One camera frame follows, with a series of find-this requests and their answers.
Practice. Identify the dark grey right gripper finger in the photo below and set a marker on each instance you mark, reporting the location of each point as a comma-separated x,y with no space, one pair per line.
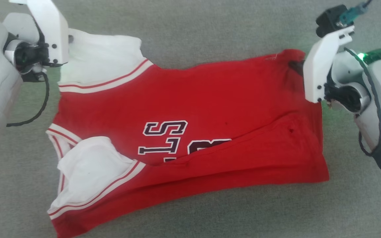
297,68

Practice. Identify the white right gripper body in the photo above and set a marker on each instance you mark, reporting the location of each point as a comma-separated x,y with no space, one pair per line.
317,72

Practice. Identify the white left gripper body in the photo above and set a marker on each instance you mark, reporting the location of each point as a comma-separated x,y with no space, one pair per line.
53,33

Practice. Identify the red and white basketball jersey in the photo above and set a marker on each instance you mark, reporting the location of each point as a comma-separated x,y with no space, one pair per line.
210,99

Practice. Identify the grey fabric sofa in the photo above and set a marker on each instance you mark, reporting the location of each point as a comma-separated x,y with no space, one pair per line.
190,26

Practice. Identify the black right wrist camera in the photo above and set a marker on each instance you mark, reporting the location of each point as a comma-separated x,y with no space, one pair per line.
329,19

